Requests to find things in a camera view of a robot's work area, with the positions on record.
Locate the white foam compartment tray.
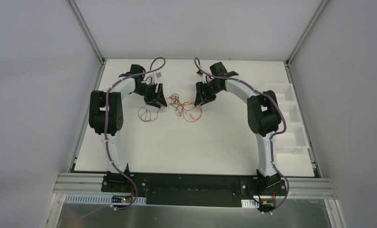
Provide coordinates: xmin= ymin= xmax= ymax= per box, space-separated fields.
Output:
xmin=257 ymin=82 xmax=309 ymax=155

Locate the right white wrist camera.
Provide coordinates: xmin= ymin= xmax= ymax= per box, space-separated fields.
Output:
xmin=196 ymin=70 xmax=212 ymax=84

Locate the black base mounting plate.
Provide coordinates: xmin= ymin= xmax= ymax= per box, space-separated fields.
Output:
xmin=101 ymin=172 xmax=287 ymax=208

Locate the left aluminium corner post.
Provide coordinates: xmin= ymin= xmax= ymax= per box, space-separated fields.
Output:
xmin=66 ymin=0 xmax=105 ymax=65

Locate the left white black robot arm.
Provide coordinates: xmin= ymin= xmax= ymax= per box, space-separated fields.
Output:
xmin=88 ymin=64 xmax=167 ymax=192

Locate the left green controller board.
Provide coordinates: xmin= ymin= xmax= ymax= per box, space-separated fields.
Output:
xmin=111 ymin=196 xmax=134 ymax=204

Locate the right white slotted cable duct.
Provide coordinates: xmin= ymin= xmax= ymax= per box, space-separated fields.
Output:
xmin=241 ymin=199 xmax=260 ymax=209

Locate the left white slotted cable duct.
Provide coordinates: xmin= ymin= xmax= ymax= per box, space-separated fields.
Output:
xmin=64 ymin=194 xmax=130 ymax=206

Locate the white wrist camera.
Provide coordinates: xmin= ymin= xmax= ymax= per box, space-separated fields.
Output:
xmin=145 ymin=72 xmax=162 ymax=85
xmin=196 ymin=70 xmax=212 ymax=84

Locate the right aluminium corner post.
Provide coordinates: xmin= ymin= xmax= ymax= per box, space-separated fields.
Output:
xmin=286 ymin=0 xmax=330 ymax=67

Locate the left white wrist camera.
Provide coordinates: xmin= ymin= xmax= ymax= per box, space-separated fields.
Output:
xmin=145 ymin=72 xmax=162 ymax=85

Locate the aluminium front frame rail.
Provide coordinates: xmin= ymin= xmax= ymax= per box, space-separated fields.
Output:
xmin=53 ymin=173 xmax=338 ymax=200

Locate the white slotted cable duct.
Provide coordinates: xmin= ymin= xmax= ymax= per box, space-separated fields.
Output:
xmin=241 ymin=199 xmax=260 ymax=209
xmin=64 ymin=194 xmax=130 ymax=206

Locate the red thin wire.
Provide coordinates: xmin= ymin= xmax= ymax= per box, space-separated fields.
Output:
xmin=164 ymin=95 xmax=203 ymax=124

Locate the black thin wire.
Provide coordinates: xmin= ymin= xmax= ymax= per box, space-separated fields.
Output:
xmin=166 ymin=93 xmax=197 ymax=118
xmin=137 ymin=105 xmax=164 ymax=123

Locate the aluminium corner post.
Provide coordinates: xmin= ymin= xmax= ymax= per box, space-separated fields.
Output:
xmin=286 ymin=0 xmax=330 ymax=67
xmin=66 ymin=0 xmax=105 ymax=65

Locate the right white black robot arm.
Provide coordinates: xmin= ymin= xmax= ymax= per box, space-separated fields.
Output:
xmin=194 ymin=58 xmax=287 ymax=195

